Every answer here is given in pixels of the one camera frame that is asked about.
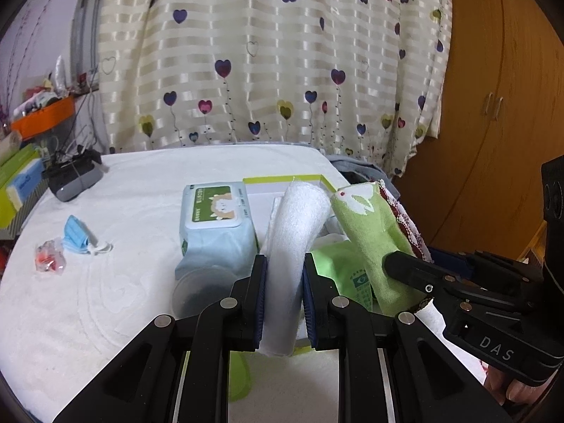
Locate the orange tray with clutter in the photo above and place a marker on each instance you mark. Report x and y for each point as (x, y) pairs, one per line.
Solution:
(41, 113)

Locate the right human hand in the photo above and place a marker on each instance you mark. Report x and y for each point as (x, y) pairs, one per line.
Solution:
(505, 389)

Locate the dark clothes pile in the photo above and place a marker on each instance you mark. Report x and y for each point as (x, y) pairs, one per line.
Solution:
(357, 171)

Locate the blue face mask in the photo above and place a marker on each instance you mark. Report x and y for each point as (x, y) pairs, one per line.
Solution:
(77, 238)

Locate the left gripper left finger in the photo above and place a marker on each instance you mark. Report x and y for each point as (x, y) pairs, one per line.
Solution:
(233, 324)

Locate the wooden wardrobe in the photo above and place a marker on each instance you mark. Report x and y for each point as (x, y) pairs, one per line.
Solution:
(478, 185)

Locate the heart patterned cream curtain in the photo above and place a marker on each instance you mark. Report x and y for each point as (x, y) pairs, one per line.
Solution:
(356, 78)

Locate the blue wet wipes pack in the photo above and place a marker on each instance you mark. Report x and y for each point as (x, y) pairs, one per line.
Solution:
(216, 229)

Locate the clear packet with red item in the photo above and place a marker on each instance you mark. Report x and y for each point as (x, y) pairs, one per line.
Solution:
(49, 257)

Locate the yellow green cardboard box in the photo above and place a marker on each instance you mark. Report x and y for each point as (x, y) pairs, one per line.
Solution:
(8, 171)

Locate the white towel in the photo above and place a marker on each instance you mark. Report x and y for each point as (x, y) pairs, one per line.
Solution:
(295, 222)

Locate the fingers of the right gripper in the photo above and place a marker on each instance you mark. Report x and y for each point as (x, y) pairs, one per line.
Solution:
(442, 280)

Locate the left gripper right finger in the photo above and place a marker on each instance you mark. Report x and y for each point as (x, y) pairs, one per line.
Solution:
(336, 322)

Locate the blue tissue pack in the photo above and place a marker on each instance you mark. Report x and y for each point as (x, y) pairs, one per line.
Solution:
(24, 183)

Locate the black grey VR headset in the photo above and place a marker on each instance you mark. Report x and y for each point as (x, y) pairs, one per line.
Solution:
(67, 180)

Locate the green towel with braided rope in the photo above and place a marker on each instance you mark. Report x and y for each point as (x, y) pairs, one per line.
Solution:
(377, 224)

